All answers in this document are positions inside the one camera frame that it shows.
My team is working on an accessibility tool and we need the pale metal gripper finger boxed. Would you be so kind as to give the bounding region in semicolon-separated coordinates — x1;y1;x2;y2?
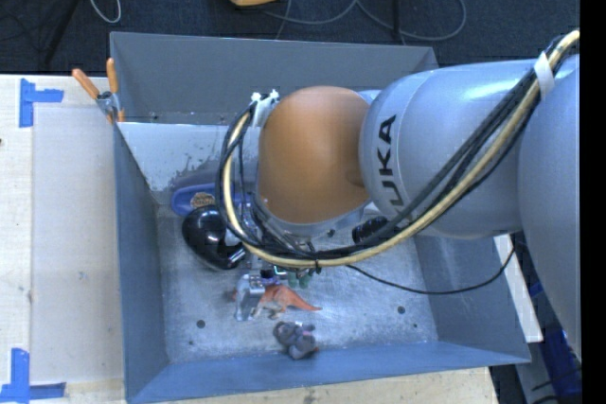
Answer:
234;274;252;323
249;276;266;319

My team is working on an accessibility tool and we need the orange toy dinosaur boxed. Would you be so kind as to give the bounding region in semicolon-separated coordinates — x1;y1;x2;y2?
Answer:
230;283;324;322

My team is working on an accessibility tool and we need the black glossy rounded object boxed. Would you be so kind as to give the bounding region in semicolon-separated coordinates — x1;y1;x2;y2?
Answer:
181;204;248;272

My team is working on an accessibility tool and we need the grey toy elephant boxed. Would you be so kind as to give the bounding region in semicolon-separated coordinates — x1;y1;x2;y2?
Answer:
272;321;320;361

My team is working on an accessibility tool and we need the blue oblong flat object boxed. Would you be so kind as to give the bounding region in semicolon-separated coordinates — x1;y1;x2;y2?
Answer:
170;181;224;218

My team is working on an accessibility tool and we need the grey metal bin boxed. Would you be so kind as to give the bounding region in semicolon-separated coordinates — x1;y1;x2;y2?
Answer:
109;30;533;404

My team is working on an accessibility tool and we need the black cylinder on white bracket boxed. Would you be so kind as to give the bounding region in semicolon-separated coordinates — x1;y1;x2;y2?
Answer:
351;215;395;245

